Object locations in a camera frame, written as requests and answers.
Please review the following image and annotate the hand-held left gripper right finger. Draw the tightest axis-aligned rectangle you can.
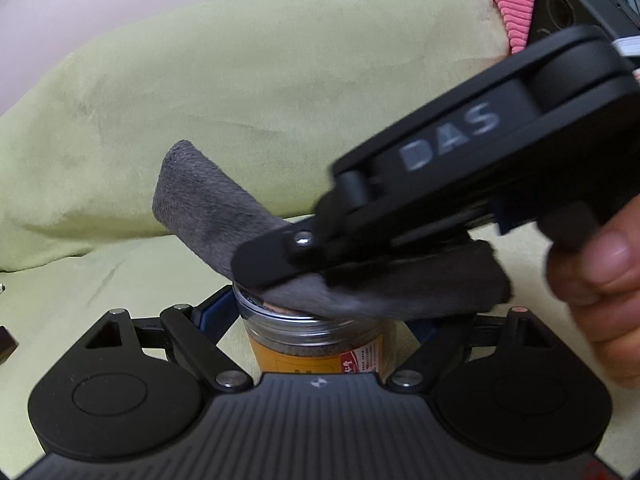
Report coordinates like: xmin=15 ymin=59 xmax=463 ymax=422
xmin=387 ymin=306 xmax=556 ymax=395

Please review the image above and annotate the black smartphone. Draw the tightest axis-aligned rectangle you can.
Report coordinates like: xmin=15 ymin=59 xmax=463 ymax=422
xmin=0 ymin=325 xmax=20 ymax=363

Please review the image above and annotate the pink knitted cushion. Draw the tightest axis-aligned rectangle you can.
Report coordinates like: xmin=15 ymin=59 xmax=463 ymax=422
xmin=472 ymin=0 xmax=538 ymax=56

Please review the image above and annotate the clear plastic jar orange label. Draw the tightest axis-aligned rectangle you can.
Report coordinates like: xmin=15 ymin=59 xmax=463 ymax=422
xmin=232 ymin=280 xmax=403 ymax=378

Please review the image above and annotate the person's right hand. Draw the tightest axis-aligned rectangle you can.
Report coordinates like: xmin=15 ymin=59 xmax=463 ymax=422
xmin=545 ymin=200 xmax=640 ymax=388

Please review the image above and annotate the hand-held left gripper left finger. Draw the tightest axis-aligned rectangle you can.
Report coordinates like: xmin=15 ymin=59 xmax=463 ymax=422
xmin=82 ymin=290 xmax=253 ymax=393

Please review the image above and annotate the grey towel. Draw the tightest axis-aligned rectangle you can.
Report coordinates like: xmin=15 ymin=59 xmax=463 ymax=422
xmin=151 ymin=140 xmax=513 ymax=323

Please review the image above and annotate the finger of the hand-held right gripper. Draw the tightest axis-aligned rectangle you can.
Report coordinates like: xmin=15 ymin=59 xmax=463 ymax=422
xmin=232 ymin=224 xmax=473 ymax=292

